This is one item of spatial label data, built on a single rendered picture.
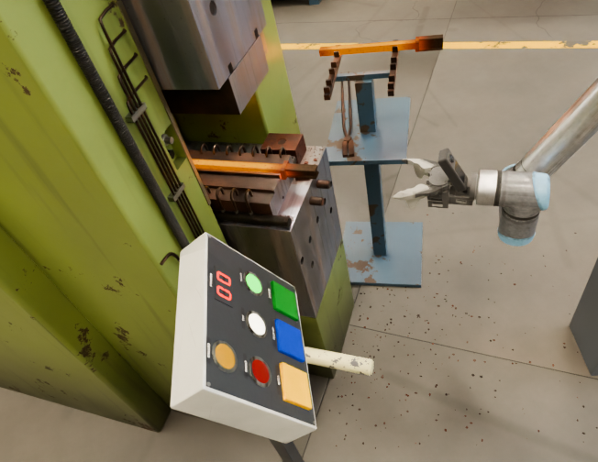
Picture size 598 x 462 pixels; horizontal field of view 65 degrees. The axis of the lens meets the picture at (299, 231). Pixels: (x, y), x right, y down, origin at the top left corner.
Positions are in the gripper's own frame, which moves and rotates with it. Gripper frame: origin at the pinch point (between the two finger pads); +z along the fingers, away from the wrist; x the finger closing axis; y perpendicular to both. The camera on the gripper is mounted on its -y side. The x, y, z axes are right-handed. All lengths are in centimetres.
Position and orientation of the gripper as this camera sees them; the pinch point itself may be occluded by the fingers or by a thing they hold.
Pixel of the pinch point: (396, 175)
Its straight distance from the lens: 129.3
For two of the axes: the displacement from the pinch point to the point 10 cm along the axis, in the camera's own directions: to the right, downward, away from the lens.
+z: -9.4, -1.0, 3.4
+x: 3.0, -7.3, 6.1
